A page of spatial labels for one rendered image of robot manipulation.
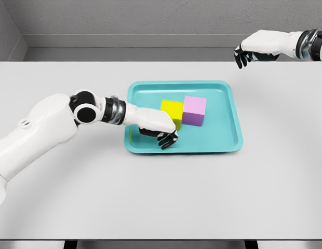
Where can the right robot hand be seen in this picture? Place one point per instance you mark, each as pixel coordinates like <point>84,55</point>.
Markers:
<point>257,42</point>

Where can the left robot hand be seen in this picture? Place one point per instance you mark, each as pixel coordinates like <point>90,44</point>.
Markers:
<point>157,121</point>

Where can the yellow cube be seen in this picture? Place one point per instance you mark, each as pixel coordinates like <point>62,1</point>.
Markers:
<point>172,109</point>

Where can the pink cube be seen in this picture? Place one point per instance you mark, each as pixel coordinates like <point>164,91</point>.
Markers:
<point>194,109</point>

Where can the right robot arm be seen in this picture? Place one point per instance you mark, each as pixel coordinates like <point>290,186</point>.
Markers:
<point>305,45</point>

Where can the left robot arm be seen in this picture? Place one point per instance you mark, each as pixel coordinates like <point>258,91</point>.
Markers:
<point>46,124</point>

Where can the teal tray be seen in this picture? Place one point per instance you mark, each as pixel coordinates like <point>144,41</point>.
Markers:
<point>215,124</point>

